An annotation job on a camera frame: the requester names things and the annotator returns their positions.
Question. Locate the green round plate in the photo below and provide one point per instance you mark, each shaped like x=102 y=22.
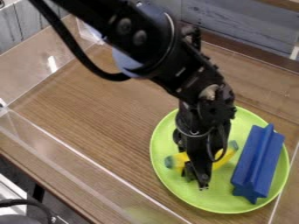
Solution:
x=218 y=199

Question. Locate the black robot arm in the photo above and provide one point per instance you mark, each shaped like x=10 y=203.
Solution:
x=158 y=50

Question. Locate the yellow toy banana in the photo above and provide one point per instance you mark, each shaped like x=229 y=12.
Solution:
x=176 y=161

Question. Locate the blue star-shaped block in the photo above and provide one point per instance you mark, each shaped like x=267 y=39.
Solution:
x=255 y=169

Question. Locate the clear acrylic corner bracket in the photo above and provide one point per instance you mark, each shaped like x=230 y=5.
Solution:
x=88 y=33

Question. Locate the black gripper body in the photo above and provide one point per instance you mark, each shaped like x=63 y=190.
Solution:
x=203 y=124

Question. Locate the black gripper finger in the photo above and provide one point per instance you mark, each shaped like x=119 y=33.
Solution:
x=203 y=167
x=188 y=172

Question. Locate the clear acrylic barrier wall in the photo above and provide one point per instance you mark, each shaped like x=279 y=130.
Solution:
x=102 y=196

